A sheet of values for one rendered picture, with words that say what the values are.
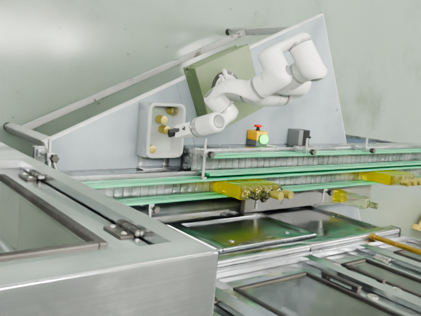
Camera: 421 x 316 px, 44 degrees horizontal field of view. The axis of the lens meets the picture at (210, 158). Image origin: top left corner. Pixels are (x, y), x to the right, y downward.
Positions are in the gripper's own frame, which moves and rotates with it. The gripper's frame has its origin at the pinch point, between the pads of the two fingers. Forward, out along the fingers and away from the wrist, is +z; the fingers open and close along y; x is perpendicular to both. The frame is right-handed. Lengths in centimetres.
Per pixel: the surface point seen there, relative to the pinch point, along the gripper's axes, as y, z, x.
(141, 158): -8.9, 15.6, -8.6
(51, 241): -89, -105, -27
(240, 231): 13.5, -17.4, -41.5
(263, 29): 91, 39, 63
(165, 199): -7.8, 0.9, -26.0
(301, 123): 87, 14, 4
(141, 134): -10.5, 10.5, 1.1
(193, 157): 8.8, 3.0, -10.0
